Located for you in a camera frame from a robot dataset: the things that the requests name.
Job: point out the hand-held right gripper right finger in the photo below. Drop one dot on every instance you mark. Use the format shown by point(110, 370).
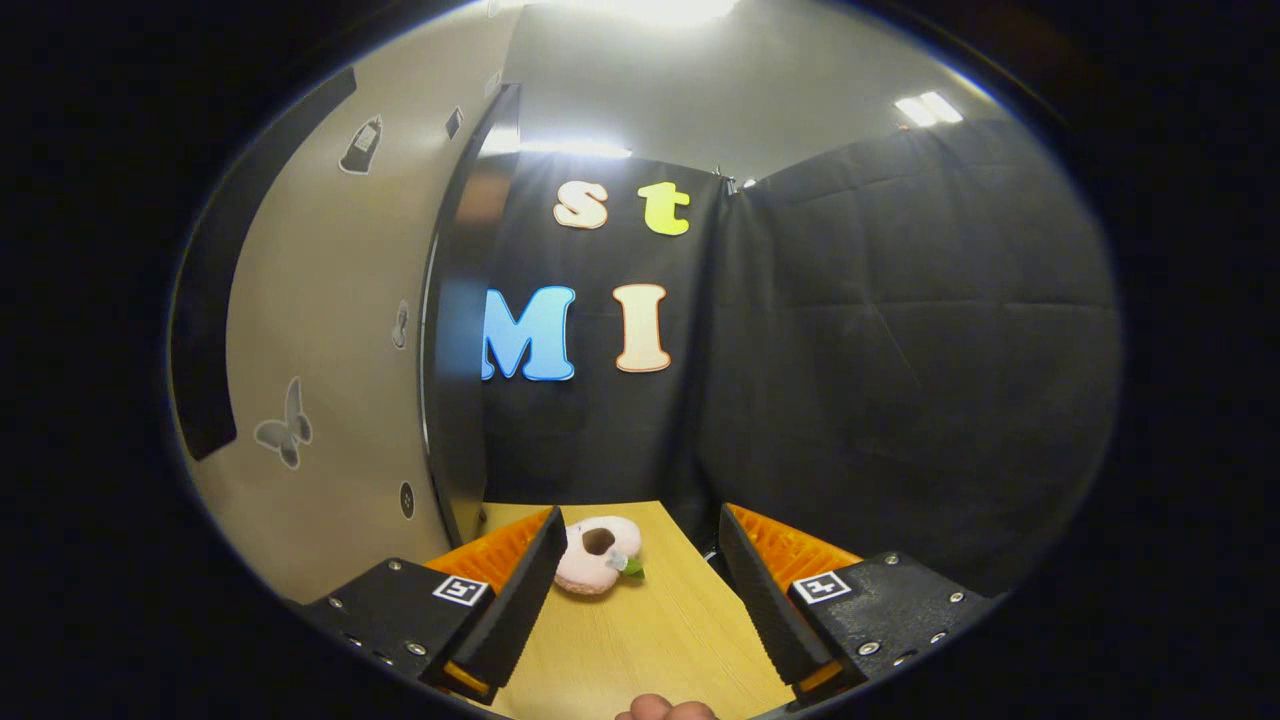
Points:
point(765, 610)

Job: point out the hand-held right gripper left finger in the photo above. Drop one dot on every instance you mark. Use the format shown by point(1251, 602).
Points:
point(515, 610)

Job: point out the grey cabinet door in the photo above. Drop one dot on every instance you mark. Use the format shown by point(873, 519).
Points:
point(330, 350)

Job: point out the pink white plush toy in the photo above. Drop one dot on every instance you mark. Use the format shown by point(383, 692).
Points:
point(595, 560)

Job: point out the black backdrop cloth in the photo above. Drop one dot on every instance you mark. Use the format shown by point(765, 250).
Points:
point(900, 380)

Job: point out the ceiling light panel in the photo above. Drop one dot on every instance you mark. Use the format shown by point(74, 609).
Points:
point(928, 108)
point(665, 10)

